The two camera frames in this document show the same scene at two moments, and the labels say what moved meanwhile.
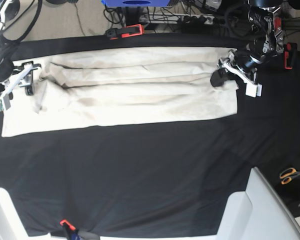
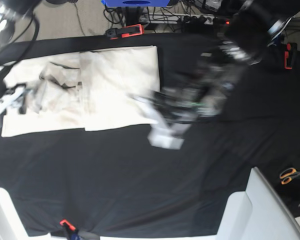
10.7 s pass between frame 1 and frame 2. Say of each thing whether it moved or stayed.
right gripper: moved
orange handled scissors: stayed
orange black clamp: stayed
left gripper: moved
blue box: stayed
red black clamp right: stayed
